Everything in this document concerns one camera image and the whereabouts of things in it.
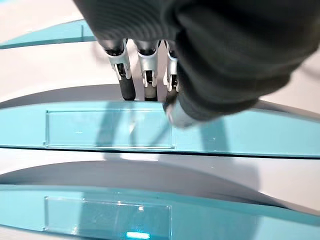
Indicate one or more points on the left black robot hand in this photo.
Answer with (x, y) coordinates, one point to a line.
(225, 50)

